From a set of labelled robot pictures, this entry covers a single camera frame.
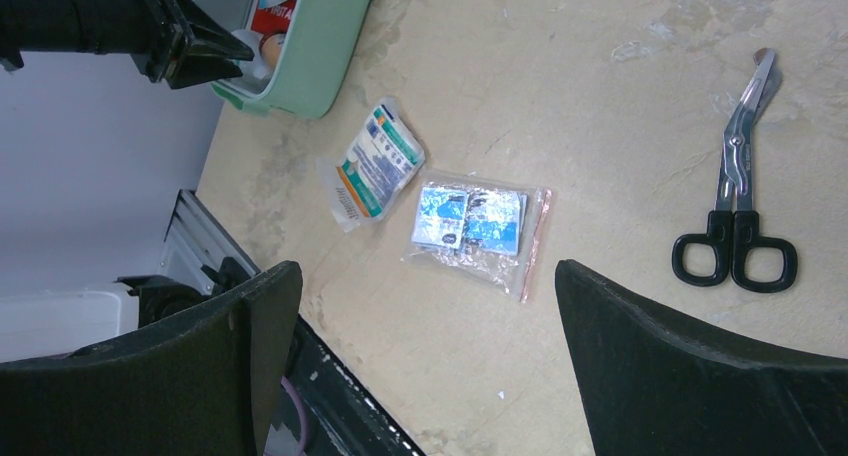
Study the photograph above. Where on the black handled medical scissors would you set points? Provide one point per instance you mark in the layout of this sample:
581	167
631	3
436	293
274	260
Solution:
733	225

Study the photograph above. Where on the red first aid pouch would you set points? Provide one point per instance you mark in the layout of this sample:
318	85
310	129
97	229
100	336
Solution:
272	16

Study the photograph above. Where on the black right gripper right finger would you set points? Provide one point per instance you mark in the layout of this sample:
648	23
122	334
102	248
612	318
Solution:
656	381

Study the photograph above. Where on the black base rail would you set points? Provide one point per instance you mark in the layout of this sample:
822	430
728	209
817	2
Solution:
322	399

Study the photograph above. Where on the green white mask packet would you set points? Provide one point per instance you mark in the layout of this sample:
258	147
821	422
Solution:
378	164

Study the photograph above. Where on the clear zip bag of pads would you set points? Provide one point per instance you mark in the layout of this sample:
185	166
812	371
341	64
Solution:
488	230

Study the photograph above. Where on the mint green storage case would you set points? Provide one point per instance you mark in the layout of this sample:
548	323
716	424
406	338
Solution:
315	56

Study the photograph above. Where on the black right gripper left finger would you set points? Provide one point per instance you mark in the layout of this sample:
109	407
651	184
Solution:
204	381

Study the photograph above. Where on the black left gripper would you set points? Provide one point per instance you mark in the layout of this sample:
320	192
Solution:
187	47

